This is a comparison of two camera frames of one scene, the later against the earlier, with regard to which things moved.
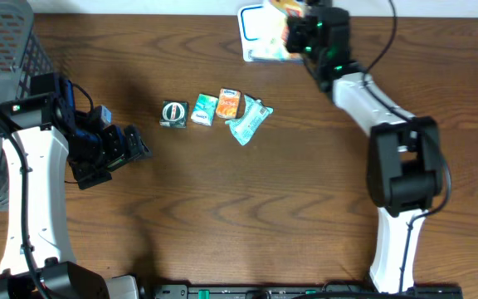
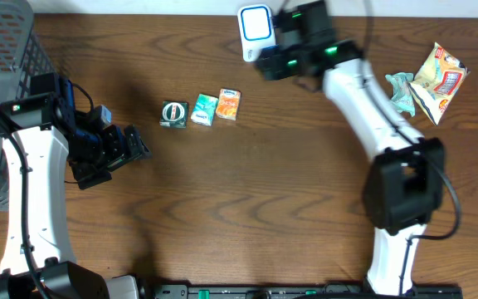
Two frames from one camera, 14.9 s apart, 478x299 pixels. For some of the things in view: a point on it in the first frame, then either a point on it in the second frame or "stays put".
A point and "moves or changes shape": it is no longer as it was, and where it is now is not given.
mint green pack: x=244 y=127 to x=402 y=99
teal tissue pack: x=204 y=110 stays put
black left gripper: x=114 y=134 stays put
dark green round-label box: x=173 y=114 stays put
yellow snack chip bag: x=290 y=8 moves or changes shape
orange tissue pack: x=228 y=103 stays put
